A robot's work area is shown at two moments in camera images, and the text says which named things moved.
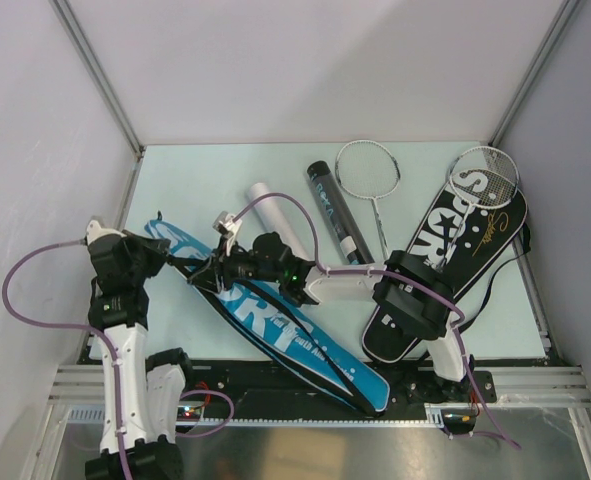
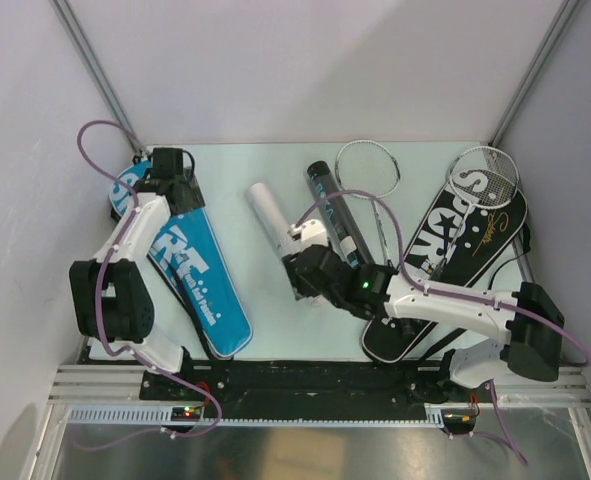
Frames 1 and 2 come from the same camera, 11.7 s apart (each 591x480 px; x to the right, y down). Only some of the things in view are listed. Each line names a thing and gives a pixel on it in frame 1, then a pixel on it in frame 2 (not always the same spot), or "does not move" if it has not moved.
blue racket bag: [288, 328] to [188, 260]
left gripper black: [157, 248] to [193, 198]
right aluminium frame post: [564, 14] does not move
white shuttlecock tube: [273, 218] does not move
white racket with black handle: [368, 169] does not move
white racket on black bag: [483, 177] does not move
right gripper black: [209, 277] to [302, 287]
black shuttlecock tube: [338, 213] does not move
